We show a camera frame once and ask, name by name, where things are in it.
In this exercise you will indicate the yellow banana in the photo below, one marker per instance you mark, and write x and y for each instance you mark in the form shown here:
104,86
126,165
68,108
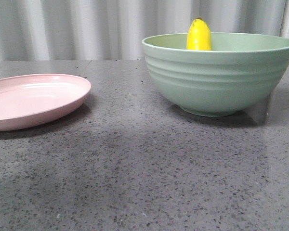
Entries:
198,37

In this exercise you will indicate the green ribbed bowl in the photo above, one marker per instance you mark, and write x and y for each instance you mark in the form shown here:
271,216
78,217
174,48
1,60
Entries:
239,71

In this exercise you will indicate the pink plate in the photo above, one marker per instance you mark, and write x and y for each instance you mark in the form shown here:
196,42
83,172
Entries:
31,100

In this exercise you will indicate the white corrugated curtain backdrop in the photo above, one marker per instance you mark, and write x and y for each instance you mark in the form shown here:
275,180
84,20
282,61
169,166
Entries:
113,29

